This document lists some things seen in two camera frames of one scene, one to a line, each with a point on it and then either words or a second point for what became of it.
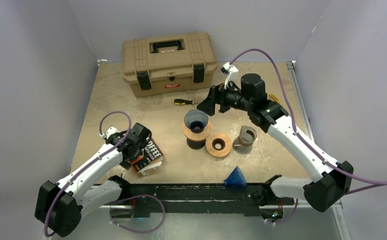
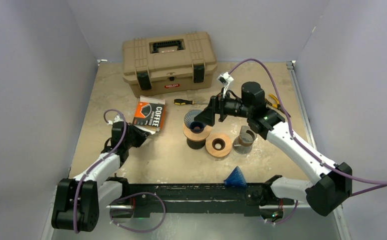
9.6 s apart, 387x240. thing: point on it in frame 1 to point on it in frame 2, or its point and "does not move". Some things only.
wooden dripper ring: (197, 136) does not move
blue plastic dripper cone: (196, 120) does not move
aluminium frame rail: (293, 66) does not move
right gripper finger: (207, 105) to (207, 116)
